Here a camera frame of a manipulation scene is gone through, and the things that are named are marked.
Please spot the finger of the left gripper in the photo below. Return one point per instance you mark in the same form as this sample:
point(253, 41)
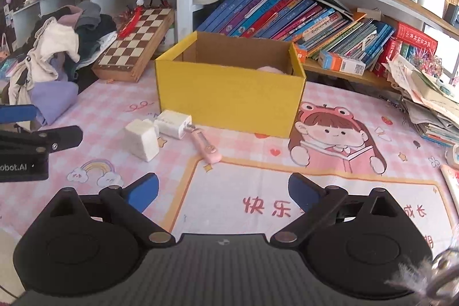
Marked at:
point(39, 142)
point(10, 114)

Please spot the white square eraser block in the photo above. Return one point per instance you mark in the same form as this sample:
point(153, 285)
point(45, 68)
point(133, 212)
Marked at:
point(141, 139)

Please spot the orange white small carton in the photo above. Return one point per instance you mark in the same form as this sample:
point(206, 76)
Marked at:
point(336, 62)

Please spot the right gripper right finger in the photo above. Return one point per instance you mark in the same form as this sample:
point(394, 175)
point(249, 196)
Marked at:
point(319, 205)

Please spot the stack of papers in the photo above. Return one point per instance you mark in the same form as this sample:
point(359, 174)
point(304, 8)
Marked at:
point(431, 104)

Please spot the pink checkered desk mat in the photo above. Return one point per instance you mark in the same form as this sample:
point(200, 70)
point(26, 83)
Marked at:
point(246, 192)

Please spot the pile of clothes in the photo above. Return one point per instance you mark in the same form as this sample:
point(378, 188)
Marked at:
point(46, 71)

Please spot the pink plush pig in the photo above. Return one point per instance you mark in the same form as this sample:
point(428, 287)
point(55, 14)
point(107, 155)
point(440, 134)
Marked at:
point(271, 70)

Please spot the wooden chess board box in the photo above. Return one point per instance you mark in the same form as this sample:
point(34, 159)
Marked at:
point(126, 60)

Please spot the white power adapter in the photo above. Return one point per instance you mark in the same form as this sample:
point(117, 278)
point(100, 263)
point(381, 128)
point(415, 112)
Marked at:
point(174, 124)

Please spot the row of leaning books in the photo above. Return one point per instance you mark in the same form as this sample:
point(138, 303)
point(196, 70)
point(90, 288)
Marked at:
point(313, 26)

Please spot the pink utility knife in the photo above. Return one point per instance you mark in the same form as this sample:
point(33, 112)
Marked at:
point(207, 150)

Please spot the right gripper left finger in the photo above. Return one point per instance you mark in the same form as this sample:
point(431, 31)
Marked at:
point(127, 205)

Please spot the yellow cardboard box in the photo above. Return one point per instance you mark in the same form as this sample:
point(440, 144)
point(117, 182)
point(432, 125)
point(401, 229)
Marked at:
point(215, 79)

